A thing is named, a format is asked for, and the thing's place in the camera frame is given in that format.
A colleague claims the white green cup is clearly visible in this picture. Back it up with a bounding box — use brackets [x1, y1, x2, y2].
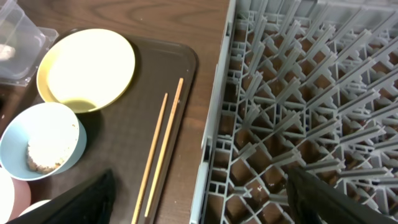
[19, 200, 50, 217]

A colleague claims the right wooden chopstick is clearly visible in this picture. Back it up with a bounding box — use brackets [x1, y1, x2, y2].
[144, 78, 183, 218]

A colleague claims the wooden chopstick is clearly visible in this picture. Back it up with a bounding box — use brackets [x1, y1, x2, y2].
[131, 93, 168, 224]
[144, 78, 183, 218]

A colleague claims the dark brown serving tray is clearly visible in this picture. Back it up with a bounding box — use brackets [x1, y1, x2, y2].
[31, 35, 197, 223]

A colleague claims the clear plastic waste bin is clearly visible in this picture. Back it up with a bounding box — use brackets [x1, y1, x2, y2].
[1, 0, 58, 86]

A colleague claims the yellow plate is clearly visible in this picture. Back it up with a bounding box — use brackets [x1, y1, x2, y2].
[36, 29, 136, 113]

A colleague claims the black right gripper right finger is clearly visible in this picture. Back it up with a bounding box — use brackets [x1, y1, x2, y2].
[286, 167, 395, 224]

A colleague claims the white pink bowl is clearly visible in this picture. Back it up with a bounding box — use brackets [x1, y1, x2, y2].
[1, 168, 31, 223]

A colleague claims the left wooden chopstick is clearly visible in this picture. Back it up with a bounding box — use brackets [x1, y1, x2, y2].
[131, 93, 168, 224]

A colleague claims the light blue rice bowl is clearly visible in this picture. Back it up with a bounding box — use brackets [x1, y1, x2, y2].
[1, 103, 87, 181]

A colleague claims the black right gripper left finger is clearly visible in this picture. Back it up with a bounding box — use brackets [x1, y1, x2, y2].
[10, 169, 116, 224]

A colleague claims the grey dishwasher rack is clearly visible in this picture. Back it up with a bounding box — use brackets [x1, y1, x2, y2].
[190, 0, 397, 223]

